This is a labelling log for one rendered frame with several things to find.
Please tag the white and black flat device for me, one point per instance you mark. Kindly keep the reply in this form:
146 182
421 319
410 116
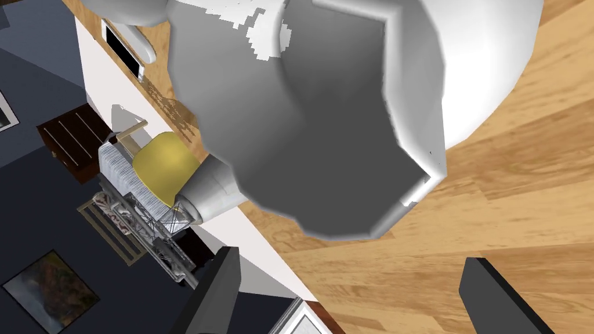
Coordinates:
132 46

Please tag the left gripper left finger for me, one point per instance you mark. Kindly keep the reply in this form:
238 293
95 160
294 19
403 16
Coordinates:
217 297

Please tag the dark brown wooden dresser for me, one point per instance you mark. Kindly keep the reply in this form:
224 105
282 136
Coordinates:
74 139

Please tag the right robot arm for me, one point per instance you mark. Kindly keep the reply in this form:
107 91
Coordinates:
211 188

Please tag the white ribbed radiator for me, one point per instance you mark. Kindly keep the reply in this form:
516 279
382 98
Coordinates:
121 178

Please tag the gold framed patterned picture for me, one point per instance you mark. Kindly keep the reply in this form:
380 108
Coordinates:
109 229

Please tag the dark framed landscape picture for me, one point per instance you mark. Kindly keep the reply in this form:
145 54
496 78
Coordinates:
48 294

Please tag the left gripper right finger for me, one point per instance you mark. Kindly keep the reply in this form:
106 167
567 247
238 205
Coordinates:
494 301

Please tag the white framed window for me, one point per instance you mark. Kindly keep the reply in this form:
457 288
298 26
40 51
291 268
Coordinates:
5 116

